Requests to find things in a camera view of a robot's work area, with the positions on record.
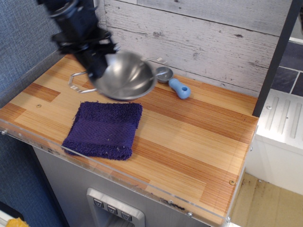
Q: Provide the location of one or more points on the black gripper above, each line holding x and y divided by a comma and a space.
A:
80, 34

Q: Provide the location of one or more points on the steel bowl with handles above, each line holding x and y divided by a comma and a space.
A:
127, 77

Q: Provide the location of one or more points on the purple towel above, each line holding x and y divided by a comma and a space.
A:
104, 130

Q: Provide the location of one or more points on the blue grey scoop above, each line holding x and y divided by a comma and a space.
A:
166, 75

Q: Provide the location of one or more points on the clear acrylic edge guard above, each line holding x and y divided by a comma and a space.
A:
190, 165

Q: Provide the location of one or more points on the silver dispenser panel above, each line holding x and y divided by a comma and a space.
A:
110, 212

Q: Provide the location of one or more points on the yellow object at corner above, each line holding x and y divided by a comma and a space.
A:
16, 222

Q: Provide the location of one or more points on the white ribbed counter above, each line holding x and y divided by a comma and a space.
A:
276, 154

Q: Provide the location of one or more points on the dark vertical frame post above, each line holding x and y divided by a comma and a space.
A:
278, 54

